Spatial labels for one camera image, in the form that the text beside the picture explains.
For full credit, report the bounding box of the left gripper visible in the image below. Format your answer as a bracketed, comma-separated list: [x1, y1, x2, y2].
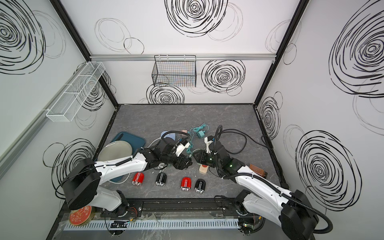
[161, 149, 194, 170]

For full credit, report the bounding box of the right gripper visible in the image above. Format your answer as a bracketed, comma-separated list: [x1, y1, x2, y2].
[191, 149, 222, 170]

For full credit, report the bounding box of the teal charger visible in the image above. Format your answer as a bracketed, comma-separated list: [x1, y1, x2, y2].
[197, 131, 205, 139]

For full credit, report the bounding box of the teal charging cable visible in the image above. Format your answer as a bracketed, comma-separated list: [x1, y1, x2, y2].
[188, 122, 210, 136]

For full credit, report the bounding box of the beige power strip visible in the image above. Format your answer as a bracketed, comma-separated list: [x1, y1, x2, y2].
[199, 165, 209, 175]

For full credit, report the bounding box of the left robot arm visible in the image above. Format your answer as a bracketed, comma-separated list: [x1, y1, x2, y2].
[60, 138, 192, 217]

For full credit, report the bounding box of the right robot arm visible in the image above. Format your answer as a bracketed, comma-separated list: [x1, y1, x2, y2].
[193, 141, 334, 240]

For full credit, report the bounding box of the blue power strip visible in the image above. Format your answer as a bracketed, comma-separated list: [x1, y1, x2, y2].
[161, 131, 176, 141]

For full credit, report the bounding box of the teal plastic tray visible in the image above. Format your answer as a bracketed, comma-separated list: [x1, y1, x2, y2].
[106, 131, 146, 183]

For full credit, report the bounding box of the amber glass bottle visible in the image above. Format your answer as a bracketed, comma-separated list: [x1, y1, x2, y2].
[249, 164, 268, 179]

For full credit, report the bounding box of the round grey plate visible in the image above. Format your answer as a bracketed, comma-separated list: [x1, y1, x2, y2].
[97, 141, 133, 162]

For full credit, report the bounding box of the red round tin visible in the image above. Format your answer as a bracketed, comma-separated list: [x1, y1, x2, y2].
[69, 206, 95, 226]

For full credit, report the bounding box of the white power cord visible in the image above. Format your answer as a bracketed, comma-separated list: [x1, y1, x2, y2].
[143, 137, 163, 149]

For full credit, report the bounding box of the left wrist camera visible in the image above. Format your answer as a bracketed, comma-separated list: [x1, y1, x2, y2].
[175, 141, 190, 157]

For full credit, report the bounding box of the black power cord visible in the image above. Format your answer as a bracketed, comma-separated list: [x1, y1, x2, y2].
[220, 128, 268, 155]

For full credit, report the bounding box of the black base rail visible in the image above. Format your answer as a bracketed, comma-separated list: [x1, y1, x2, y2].
[59, 197, 256, 218]

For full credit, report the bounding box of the black wire wall basket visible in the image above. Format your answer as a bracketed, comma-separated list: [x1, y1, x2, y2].
[152, 55, 197, 88]

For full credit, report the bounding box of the white slotted cable duct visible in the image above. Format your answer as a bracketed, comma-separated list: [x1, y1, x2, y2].
[63, 219, 240, 231]

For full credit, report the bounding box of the white wire wall shelf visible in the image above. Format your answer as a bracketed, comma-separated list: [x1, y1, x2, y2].
[46, 62, 106, 122]

